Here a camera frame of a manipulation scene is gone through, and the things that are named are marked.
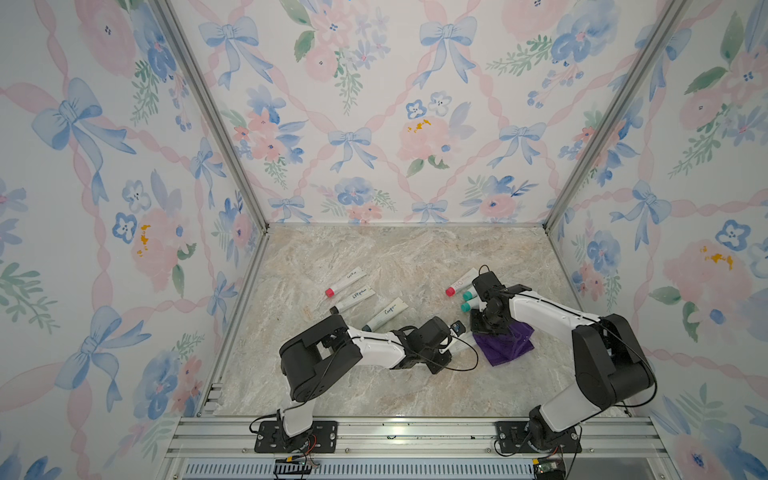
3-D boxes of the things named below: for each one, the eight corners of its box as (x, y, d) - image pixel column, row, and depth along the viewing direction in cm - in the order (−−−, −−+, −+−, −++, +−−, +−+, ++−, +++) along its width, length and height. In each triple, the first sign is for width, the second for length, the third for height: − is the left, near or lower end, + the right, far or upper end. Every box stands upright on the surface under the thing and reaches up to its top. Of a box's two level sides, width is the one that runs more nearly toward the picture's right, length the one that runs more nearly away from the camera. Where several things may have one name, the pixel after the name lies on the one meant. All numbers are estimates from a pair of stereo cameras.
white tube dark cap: (333, 316, 97) (332, 313, 95) (330, 310, 99) (329, 307, 97) (374, 294, 103) (374, 290, 101) (370, 288, 104) (370, 285, 102)
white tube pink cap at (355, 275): (329, 299, 101) (328, 295, 99) (325, 294, 103) (324, 290, 101) (365, 275, 108) (364, 270, 106) (360, 270, 109) (360, 266, 107)
